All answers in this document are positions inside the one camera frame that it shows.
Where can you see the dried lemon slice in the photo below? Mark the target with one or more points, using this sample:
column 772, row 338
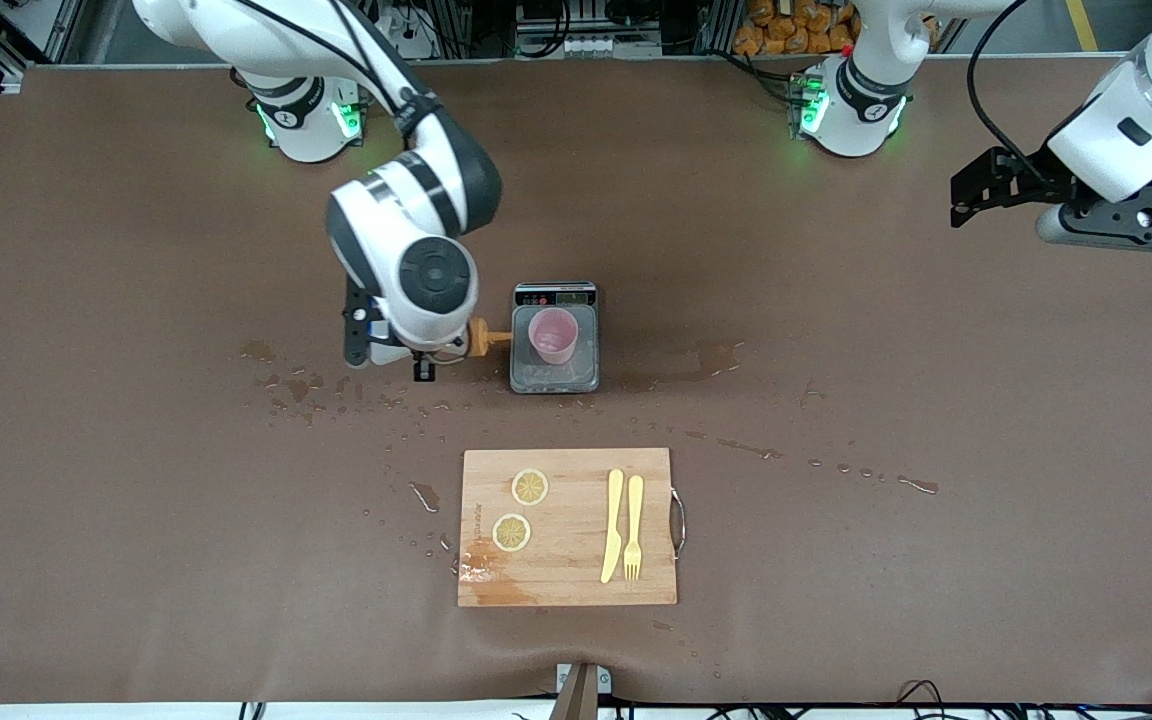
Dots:
column 511, row 532
column 530, row 487

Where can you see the yellow plastic fork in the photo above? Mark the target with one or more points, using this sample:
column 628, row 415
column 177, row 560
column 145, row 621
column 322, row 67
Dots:
column 634, row 530

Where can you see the yellow plastic knife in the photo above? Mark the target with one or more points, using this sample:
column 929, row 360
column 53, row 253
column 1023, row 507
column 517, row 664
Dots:
column 614, row 530

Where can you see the white power strip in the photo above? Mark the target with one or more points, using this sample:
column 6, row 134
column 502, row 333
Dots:
column 416, row 40

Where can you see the clear sauce bottle orange cap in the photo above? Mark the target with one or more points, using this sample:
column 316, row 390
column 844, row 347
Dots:
column 481, row 338

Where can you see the pink plastic cup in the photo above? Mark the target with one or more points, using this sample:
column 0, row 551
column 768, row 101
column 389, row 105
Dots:
column 553, row 335

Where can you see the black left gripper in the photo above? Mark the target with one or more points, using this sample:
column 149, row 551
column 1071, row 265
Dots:
column 1028, row 174

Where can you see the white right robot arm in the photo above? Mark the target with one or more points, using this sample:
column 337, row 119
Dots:
column 436, row 275

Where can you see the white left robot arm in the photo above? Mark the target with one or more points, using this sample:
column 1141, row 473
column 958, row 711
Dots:
column 1126, row 130

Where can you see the pile of orange snack bags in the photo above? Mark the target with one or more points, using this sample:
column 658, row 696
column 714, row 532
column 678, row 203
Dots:
column 796, row 25

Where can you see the silver digital kitchen scale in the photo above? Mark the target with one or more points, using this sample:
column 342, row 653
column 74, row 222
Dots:
column 556, row 295

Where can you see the white terminal strip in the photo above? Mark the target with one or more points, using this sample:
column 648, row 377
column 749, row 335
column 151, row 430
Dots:
column 586, row 42

